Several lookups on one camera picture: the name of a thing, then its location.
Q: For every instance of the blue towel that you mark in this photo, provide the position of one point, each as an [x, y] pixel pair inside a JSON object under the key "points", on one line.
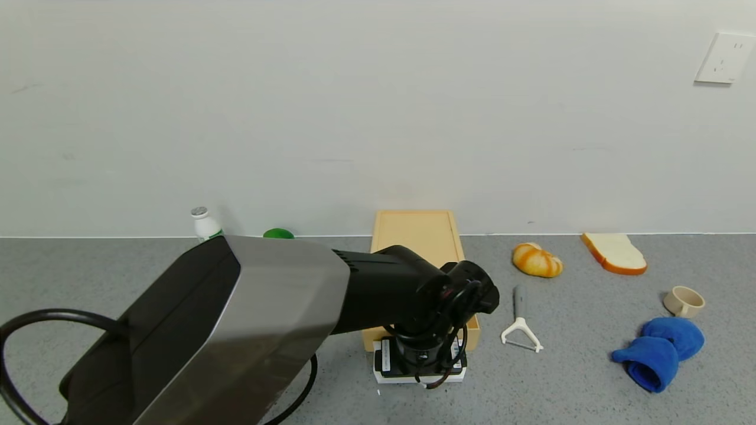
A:
{"points": [[655, 354]]}

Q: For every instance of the left robot arm silver black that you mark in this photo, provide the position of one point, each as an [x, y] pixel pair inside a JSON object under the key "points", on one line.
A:
{"points": [[266, 307]]}

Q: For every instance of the white drink bottle green label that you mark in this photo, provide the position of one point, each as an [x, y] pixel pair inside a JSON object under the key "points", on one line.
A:
{"points": [[205, 224]]}

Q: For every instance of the white bread slice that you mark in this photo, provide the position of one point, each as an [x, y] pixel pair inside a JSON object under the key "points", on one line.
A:
{"points": [[614, 252]]}

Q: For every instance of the beige cup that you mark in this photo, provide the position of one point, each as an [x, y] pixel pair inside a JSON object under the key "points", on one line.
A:
{"points": [[683, 301]]}

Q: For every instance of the orange striped bread roll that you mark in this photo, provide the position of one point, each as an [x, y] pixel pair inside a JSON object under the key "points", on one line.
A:
{"points": [[536, 261]]}

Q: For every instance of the green lime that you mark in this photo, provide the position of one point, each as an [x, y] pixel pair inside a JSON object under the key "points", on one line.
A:
{"points": [[278, 233]]}

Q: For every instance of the white wall socket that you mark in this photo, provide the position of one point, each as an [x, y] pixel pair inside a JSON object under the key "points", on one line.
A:
{"points": [[724, 59]]}

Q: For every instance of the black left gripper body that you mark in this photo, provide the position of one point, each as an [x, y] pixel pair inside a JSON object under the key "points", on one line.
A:
{"points": [[388, 358]]}

